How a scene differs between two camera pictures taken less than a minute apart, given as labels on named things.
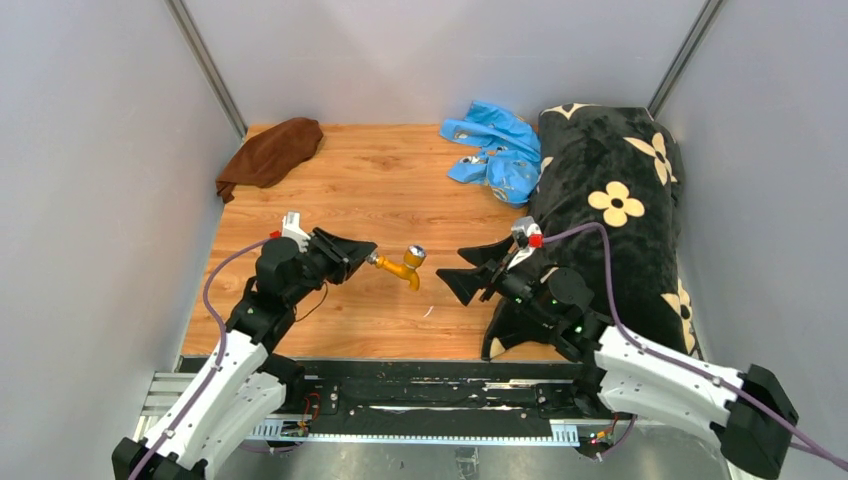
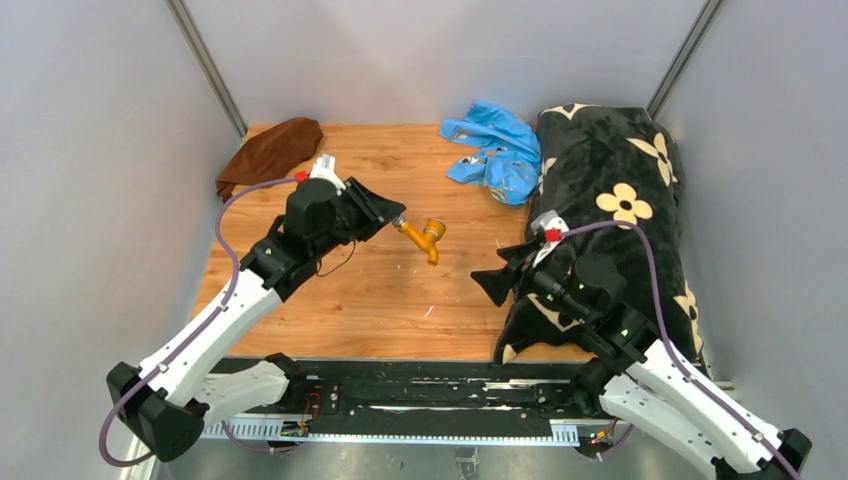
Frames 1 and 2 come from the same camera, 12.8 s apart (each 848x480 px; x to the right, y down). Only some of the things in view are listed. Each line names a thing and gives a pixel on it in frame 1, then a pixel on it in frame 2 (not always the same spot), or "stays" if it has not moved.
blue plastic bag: [509, 156] stays
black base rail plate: [449, 387] stays
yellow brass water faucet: [414, 257] → [434, 230]
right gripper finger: [486, 254] → [522, 251]
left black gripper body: [330, 264] → [352, 219]
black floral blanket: [606, 203] stays
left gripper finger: [353, 252] → [382, 209]
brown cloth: [269, 154] stays
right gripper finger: [465, 283] → [498, 283]
